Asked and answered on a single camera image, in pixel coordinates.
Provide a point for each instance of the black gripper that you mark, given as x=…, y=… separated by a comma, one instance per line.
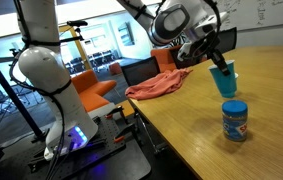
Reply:
x=207, y=46

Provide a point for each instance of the teal plastic cup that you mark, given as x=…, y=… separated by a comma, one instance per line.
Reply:
x=226, y=86

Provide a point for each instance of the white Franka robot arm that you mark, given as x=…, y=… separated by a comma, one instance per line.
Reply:
x=47, y=73

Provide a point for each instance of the black chair chrome legs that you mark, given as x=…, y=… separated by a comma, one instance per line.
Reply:
x=227, y=40

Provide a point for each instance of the orange armchair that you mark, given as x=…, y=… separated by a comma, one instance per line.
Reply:
x=94, y=93
x=164, y=60

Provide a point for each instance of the blue lid labelled jar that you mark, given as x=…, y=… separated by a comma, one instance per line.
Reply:
x=235, y=121

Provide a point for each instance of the orange crumpled cloth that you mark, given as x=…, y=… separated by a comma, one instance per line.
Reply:
x=157, y=85

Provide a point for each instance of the black office chair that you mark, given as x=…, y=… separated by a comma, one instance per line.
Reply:
x=141, y=70

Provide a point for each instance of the orange ottoman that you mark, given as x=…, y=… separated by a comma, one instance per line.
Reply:
x=115, y=68

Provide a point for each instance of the black tripod stand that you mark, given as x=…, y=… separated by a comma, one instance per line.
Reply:
x=11, y=93

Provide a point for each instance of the wall whiteboard with writing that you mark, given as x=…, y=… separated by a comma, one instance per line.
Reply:
x=264, y=13

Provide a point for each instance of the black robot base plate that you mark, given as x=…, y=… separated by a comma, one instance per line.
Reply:
x=114, y=163

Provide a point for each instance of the black stereo camera bar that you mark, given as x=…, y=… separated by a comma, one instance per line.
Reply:
x=77, y=23

